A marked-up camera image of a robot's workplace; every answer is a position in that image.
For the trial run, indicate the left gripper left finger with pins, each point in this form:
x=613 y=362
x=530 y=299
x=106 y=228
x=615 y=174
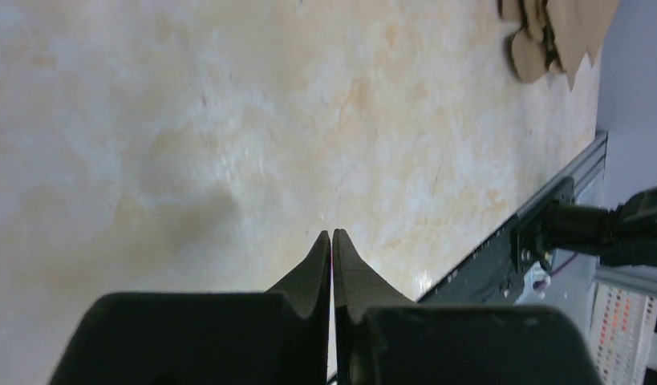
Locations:
x=279 y=336

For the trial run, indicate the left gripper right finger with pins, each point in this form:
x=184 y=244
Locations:
x=383 y=337

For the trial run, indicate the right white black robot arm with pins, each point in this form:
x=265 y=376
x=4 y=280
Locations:
x=624 y=236

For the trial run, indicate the stack of flat cardboard sheets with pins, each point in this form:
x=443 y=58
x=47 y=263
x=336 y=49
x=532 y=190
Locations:
x=555 y=36

